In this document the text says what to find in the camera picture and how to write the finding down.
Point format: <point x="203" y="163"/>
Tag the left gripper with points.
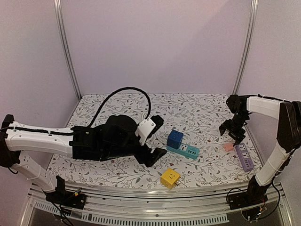
<point x="142" y="158"/>

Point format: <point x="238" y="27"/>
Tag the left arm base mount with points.
<point x="66" y="198"/>

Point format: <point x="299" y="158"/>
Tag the right aluminium frame post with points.
<point x="247" y="46"/>

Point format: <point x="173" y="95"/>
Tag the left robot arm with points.
<point x="119" y="136"/>

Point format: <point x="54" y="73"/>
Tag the teal power strip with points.
<point x="185" y="150"/>

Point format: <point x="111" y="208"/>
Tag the floral table mat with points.
<point x="197" y="116"/>

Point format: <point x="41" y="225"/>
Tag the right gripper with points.
<point x="234" y="130"/>

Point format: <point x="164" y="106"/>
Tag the pink plug adapter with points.
<point x="228" y="147"/>

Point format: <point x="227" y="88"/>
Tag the yellow cube socket adapter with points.
<point x="169" y="178"/>

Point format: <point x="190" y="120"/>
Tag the aluminium front rail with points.
<point x="156" y="207"/>

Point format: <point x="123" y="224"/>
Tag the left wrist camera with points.
<point x="147" y="127"/>

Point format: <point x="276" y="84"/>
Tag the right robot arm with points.
<point x="285" y="117"/>

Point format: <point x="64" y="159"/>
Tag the purple power strip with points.
<point x="244" y="157"/>

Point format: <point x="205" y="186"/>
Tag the blue cube socket adapter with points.
<point x="174" y="140"/>

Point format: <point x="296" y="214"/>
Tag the left aluminium frame post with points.
<point x="66" y="50"/>

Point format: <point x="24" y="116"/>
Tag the aluminium frame post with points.
<point x="247" y="46"/>
<point x="66" y="50"/>

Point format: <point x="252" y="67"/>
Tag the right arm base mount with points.
<point x="237" y="199"/>

